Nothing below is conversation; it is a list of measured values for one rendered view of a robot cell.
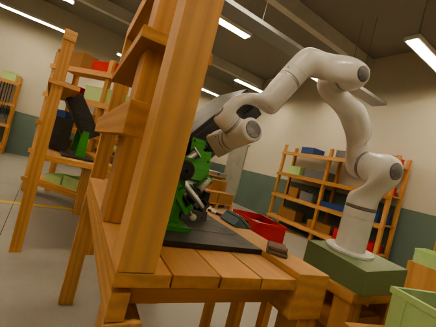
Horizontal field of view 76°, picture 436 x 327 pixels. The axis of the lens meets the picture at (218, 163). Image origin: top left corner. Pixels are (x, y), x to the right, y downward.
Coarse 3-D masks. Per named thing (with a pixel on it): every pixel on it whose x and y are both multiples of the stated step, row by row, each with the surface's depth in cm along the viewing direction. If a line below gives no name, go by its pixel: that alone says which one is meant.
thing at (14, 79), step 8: (8, 72) 752; (0, 80) 737; (8, 80) 746; (16, 80) 780; (8, 88) 748; (16, 88) 760; (0, 96) 741; (16, 96) 762; (8, 104) 753; (0, 112) 746; (0, 120) 755; (8, 120) 760; (8, 128) 797; (0, 144) 758; (0, 152) 759
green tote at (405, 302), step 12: (396, 288) 77; (408, 288) 80; (396, 300) 76; (408, 300) 73; (420, 300) 71; (432, 300) 82; (396, 312) 75; (408, 312) 72; (420, 312) 70; (432, 312) 67; (396, 324) 74; (408, 324) 72; (420, 324) 69; (432, 324) 67
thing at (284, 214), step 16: (336, 160) 626; (400, 160) 523; (288, 176) 797; (304, 176) 696; (320, 176) 662; (336, 176) 670; (272, 192) 769; (304, 192) 689; (320, 192) 648; (400, 192) 547; (288, 208) 736; (320, 208) 634; (336, 208) 612; (384, 208) 525; (400, 208) 546; (304, 224) 693; (320, 224) 639; (384, 224) 522; (384, 256) 538
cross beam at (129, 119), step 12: (120, 108) 83; (132, 108) 69; (144, 108) 70; (108, 120) 109; (120, 120) 77; (132, 120) 69; (144, 120) 70; (108, 132) 103; (120, 132) 72; (132, 132) 69
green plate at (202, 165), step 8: (192, 144) 136; (200, 144) 139; (200, 152) 138; (208, 152) 140; (192, 160) 135; (200, 160) 137; (208, 160) 139; (200, 168) 137; (208, 168) 139; (200, 176) 136
